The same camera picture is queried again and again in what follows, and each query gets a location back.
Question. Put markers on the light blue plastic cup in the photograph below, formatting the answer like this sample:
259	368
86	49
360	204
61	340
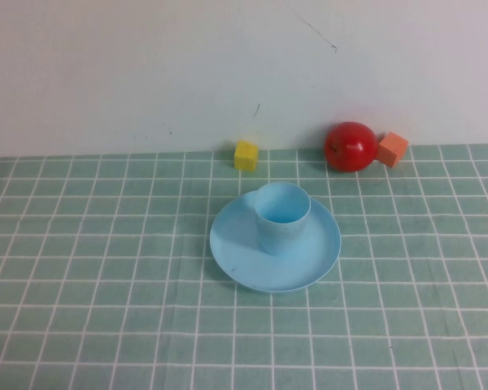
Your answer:
280	235

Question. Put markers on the light blue plastic plate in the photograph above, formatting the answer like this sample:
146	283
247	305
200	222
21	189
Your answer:
309	260

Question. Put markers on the yellow foam cube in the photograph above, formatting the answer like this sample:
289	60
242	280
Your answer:
246	155

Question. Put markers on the red apple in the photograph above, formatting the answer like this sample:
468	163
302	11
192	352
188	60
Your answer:
351	147

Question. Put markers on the orange foam cube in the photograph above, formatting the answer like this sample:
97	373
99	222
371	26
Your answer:
392	149

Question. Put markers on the green checkered tablecloth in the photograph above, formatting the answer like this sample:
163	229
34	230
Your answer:
105	284

